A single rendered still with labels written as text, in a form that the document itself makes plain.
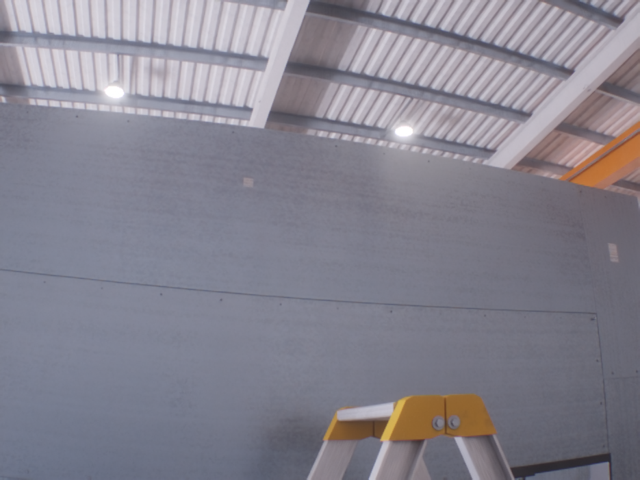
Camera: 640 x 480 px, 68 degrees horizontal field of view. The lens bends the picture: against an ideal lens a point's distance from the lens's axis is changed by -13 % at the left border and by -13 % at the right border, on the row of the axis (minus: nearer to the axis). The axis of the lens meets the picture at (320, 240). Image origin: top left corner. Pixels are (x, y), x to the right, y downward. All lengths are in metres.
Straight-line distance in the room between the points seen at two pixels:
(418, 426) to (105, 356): 0.90
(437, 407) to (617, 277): 1.50
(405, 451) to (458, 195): 1.18
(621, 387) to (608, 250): 0.56
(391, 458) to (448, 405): 0.13
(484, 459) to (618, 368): 1.28
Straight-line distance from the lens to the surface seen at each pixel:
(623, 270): 2.35
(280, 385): 1.53
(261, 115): 9.14
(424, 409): 0.91
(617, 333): 2.23
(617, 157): 10.48
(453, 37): 8.84
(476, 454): 0.99
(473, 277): 1.84
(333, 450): 1.18
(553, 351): 1.98
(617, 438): 2.17
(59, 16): 8.97
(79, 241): 1.59
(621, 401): 2.19
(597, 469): 2.17
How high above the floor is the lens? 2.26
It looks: 21 degrees up
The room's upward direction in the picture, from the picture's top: straight up
